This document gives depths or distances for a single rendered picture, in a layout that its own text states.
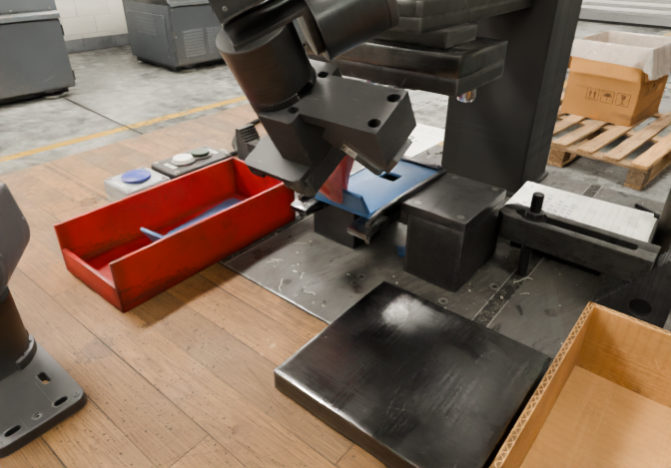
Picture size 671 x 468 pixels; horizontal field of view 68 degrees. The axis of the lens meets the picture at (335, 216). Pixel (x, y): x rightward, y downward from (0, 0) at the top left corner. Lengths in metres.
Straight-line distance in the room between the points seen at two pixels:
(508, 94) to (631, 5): 9.19
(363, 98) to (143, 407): 0.30
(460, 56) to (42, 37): 4.71
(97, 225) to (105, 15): 6.81
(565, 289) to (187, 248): 0.41
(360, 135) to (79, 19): 6.98
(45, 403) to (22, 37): 4.61
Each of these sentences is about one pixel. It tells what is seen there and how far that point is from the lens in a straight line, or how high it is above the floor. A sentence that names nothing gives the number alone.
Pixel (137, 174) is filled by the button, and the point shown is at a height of 0.94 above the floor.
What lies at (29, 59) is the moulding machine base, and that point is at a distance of 5.02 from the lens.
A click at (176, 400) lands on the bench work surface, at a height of 0.90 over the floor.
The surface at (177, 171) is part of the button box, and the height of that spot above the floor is 0.93.
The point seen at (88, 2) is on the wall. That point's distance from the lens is 7.31.
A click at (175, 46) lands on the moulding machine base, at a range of 5.57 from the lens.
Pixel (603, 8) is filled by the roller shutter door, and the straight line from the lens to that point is 10.02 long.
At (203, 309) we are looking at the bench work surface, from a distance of 0.53.
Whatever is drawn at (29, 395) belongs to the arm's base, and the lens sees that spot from 0.49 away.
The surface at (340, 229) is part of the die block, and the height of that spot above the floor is 0.92.
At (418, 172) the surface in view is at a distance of 0.60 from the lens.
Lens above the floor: 1.23
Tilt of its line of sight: 29 degrees down
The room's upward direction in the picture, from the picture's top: straight up
